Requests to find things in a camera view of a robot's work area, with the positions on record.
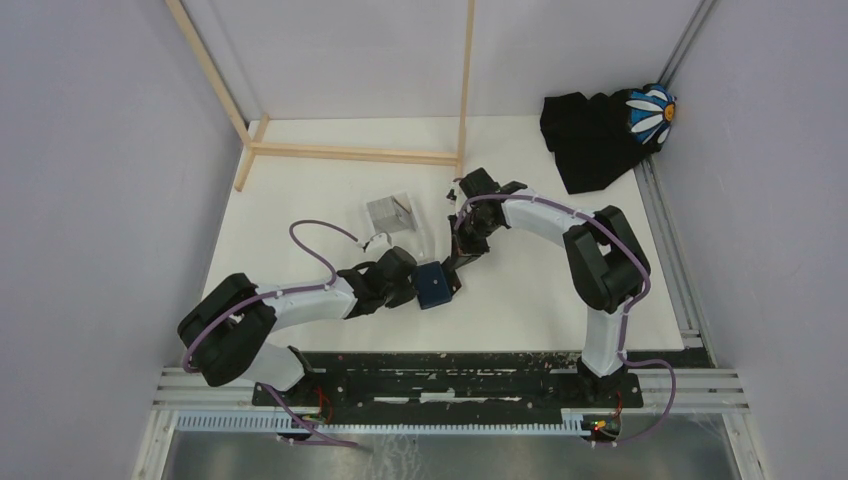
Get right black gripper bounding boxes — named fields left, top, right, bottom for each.
left=448, top=213, right=499, bottom=272

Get blue leather card holder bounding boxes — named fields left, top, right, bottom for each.
left=412, top=261, right=462, bottom=310

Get clear plastic card box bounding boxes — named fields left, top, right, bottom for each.
left=390, top=191, right=436, bottom=264

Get silver credit card stack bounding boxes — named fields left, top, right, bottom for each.
left=365, top=194, right=416, bottom=234

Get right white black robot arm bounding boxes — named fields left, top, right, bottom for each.
left=441, top=168, right=650, bottom=408

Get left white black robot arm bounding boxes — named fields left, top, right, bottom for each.
left=177, top=247, right=417, bottom=407

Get black cloth with daisy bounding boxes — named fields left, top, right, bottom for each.
left=539, top=83, right=677, bottom=195

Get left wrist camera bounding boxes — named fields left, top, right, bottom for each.
left=362, top=232, right=393, bottom=254

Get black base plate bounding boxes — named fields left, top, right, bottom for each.
left=249, top=348, right=710, bottom=426

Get white slotted cable duct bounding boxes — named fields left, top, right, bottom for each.
left=175, top=408, right=598, bottom=438

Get wooden frame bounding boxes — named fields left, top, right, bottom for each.
left=164, top=0, right=476, bottom=192

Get aluminium rail frame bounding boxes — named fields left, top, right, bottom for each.
left=132, top=0, right=770, bottom=480

